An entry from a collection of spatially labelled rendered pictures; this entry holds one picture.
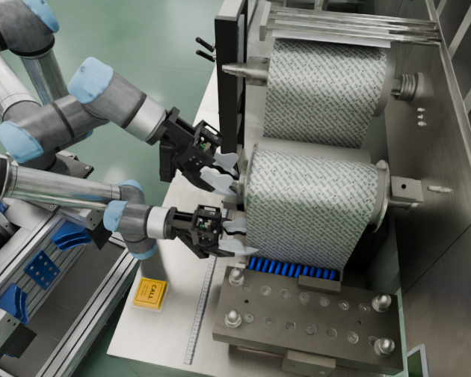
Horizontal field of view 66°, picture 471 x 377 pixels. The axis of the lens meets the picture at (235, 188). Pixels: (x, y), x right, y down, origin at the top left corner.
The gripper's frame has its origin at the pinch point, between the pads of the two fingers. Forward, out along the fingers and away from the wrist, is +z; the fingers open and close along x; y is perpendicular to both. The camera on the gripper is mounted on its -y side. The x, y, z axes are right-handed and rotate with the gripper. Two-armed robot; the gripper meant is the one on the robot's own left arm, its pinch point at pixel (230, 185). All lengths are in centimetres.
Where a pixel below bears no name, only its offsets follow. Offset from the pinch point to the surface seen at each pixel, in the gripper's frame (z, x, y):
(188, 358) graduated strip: 17.6, -27.9, -28.9
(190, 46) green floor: 13, 247, -151
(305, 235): 17.7, -4.8, 5.5
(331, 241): 22.7, -4.8, 8.4
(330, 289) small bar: 31.0, -10.7, 1.6
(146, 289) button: 4.6, -14.2, -36.8
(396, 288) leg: 75, 9, -7
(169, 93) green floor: 14, 177, -150
